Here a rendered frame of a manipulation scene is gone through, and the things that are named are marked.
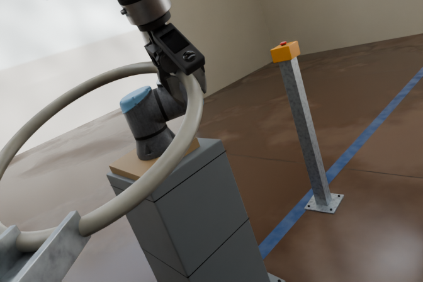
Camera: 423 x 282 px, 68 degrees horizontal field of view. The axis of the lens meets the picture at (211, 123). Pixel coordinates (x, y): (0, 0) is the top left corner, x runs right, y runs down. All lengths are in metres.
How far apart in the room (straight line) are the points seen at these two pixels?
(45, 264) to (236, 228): 1.14
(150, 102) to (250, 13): 6.70
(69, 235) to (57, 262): 0.04
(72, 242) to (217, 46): 6.52
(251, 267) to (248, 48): 6.34
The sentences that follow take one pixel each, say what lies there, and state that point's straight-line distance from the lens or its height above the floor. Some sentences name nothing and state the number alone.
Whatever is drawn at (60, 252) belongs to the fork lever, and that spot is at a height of 1.11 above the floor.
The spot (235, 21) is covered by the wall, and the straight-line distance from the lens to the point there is 7.40.
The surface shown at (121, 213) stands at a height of 1.11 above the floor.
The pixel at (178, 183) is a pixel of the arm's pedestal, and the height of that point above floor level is 0.79.
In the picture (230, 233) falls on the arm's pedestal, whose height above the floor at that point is 0.43.
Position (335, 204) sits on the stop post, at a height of 0.01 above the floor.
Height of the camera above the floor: 1.31
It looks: 16 degrees down
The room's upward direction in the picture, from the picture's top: 19 degrees counter-clockwise
